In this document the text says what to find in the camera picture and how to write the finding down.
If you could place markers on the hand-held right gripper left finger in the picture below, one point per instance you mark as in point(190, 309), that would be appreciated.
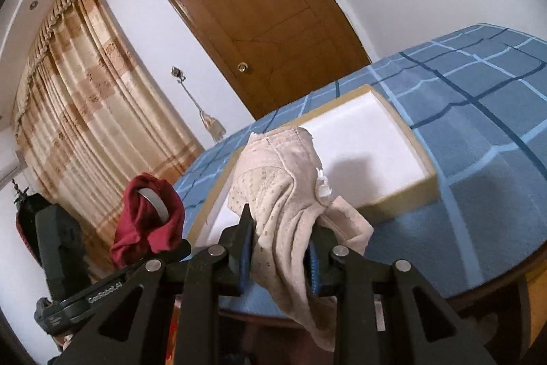
point(244, 262)

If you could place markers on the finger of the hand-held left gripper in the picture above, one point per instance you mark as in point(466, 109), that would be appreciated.
point(183, 247)

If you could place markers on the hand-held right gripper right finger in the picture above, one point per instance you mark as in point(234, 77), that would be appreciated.
point(315, 271)

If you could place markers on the dark red underwear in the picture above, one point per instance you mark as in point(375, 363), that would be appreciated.
point(136, 236)

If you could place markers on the beige dotted underwear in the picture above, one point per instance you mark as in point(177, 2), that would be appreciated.
point(277, 211)

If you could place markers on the cardboard box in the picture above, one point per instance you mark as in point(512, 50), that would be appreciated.
point(376, 142)

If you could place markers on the dark hanging clothing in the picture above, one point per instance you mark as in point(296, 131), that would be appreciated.
point(23, 215)

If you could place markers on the curtain tieback tassel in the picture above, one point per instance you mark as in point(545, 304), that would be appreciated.
point(211, 123)

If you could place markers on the beige patterned curtain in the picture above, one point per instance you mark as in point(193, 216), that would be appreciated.
point(85, 91)

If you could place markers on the brass door knob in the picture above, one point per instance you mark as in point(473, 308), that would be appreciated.
point(242, 67)

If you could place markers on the blue plaid bed sheet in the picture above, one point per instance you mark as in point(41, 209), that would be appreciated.
point(470, 134)

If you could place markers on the brown wooden door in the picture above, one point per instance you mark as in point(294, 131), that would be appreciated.
point(256, 6)

